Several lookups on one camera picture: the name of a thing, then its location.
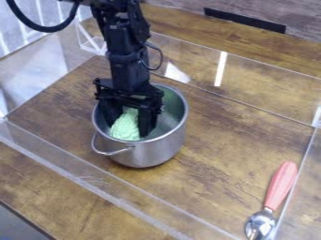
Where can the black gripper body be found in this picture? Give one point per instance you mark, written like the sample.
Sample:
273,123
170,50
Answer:
127,88

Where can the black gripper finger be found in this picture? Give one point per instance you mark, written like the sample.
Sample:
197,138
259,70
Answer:
146,121
111,110

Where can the green bitter gourd toy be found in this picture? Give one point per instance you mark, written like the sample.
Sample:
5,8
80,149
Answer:
124,127

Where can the silver metal pot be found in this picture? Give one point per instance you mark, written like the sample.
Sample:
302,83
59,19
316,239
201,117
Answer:
160,145

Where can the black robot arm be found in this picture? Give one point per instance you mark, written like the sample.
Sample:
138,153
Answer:
123,26

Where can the black bar on table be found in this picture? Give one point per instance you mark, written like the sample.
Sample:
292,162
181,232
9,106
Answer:
271,26

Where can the red handled metal spoon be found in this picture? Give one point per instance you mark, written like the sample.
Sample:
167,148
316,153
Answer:
261,223

